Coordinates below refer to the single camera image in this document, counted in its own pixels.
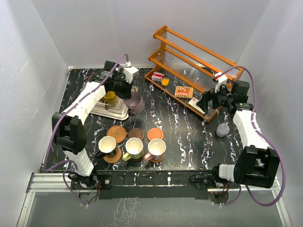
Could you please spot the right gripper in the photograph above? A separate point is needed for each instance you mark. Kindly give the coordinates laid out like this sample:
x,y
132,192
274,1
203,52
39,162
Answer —
x,y
208,96

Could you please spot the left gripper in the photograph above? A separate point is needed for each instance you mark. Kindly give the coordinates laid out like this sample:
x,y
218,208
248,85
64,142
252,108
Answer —
x,y
126,93

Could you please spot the yellow cup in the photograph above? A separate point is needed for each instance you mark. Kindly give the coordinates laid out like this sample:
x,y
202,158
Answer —
x,y
110,98

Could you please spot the purple cup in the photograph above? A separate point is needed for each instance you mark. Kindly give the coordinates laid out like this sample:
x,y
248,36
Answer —
x,y
135,104

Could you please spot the woven rattan coaster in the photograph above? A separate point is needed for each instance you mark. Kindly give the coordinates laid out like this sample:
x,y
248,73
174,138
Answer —
x,y
114,158
118,133

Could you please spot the dark wood coaster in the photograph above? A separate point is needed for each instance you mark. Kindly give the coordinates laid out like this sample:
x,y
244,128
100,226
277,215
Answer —
x,y
141,158
136,133

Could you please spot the light wood coaster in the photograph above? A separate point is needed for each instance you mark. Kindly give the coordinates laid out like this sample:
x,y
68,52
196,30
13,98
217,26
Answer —
x,y
155,133
157,161

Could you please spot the pale green cup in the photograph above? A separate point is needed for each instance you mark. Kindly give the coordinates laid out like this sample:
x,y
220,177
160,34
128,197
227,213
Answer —
x,y
134,149

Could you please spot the black cup white inside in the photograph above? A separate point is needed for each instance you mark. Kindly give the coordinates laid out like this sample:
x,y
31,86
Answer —
x,y
107,147

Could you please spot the pink cup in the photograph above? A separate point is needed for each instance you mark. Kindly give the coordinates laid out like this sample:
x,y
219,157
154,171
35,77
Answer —
x,y
156,150

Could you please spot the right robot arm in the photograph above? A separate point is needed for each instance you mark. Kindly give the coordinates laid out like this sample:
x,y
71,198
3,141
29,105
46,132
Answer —
x,y
258,163

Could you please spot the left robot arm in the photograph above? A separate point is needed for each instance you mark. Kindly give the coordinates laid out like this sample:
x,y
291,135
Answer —
x,y
68,127

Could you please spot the white stapler box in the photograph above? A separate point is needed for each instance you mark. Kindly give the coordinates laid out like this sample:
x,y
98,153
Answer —
x,y
193,103

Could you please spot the orange spiral notebook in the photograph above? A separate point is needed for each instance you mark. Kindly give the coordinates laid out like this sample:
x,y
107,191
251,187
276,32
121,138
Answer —
x,y
184,92

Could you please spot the metal tray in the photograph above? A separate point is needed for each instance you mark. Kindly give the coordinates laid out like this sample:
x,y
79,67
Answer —
x,y
118,112

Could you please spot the red white small box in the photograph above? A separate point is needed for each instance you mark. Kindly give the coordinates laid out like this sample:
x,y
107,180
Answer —
x,y
156,76

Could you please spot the wooden shelf rack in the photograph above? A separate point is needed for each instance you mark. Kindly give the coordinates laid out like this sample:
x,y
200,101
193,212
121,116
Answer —
x,y
186,62

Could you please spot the small orange box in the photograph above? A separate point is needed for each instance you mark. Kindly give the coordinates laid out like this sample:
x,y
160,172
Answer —
x,y
165,82

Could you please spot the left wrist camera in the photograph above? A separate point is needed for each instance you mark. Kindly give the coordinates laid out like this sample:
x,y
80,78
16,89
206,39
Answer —
x,y
130,72

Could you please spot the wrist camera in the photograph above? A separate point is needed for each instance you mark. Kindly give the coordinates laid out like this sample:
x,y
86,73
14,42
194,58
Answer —
x,y
130,72
220,79

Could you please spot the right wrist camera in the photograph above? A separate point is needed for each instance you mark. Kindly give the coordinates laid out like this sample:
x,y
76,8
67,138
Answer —
x,y
220,79

